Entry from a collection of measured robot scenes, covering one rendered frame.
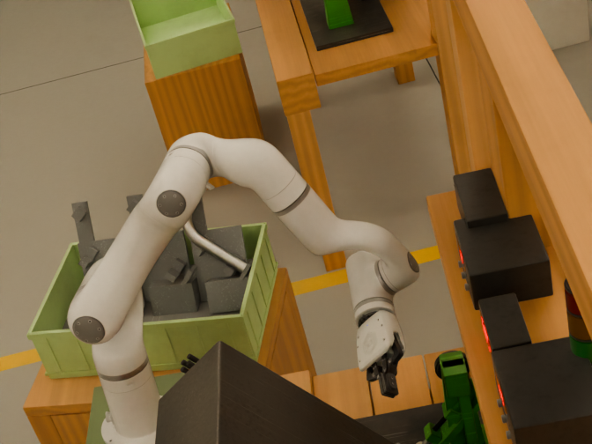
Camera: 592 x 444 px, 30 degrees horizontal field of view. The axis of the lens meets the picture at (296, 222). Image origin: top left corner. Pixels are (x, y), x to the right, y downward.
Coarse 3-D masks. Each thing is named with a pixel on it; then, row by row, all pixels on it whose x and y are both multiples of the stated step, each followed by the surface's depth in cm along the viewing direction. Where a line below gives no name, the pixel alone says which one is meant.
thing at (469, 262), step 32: (512, 224) 185; (480, 256) 179; (512, 256) 178; (544, 256) 176; (480, 288) 178; (512, 288) 178; (544, 288) 178; (512, 352) 160; (544, 352) 158; (512, 384) 155; (544, 384) 153; (576, 384) 152; (512, 416) 150; (544, 416) 149; (576, 416) 148
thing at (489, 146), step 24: (456, 24) 213; (456, 48) 216; (456, 72) 227; (480, 72) 182; (480, 96) 222; (480, 120) 225; (480, 144) 228; (504, 144) 178; (480, 168) 232; (504, 168) 180; (504, 192) 184; (528, 192) 183
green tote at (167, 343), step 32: (256, 224) 320; (64, 256) 328; (192, 256) 329; (256, 256) 307; (64, 288) 324; (256, 288) 304; (64, 320) 322; (192, 320) 290; (224, 320) 288; (256, 320) 300; (64, 352) 303; (160, 352) 299; (192, 352) 297; (256, 352) 296
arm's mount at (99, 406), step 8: (160, 376) 277; (168, 376) 276; (176, 376) 276; (160, 384) 274; (168, 384) 274; (96, 392) 276; (160, 392) 272; (96, 400) 273; (104, 400) 272; (96, 408) 270; (104, 408) 270; (96, 416) 268; (104, 416) 267; (96, 424) 265; (88, 432) 263; (96, 432) 263; (88, 440) 260; (96, 440) 260
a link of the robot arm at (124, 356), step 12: (96, 264) 246; (132, 312) 249; (132, 324) 249; (120, 336) 248; (132, 336) 248; (96, 348) 248; (108, 348) 246; (120, 348) 246; (132, 348) 247; (144, 348) 251; (96, 360) 248; (108, 360) 245; (120, 360) 245; (132, 360) 247; (144, 360) 250; (108, 372) 247; (120, 372) 247; (132, 372) 248
